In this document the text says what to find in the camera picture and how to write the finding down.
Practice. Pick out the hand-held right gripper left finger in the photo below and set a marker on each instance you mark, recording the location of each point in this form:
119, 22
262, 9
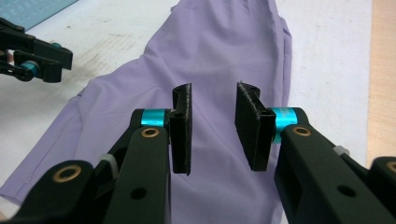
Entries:
149, 174

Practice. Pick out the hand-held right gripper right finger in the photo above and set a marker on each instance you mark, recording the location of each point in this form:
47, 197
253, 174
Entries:
311, 174

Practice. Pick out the light blue plastic basket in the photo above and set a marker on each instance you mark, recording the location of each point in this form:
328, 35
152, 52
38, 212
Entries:
28, 11

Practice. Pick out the purple shorts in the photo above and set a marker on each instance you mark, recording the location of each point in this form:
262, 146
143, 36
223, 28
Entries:
211, 49

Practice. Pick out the white foam mat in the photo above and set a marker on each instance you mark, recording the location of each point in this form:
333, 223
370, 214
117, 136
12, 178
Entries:
330, 77

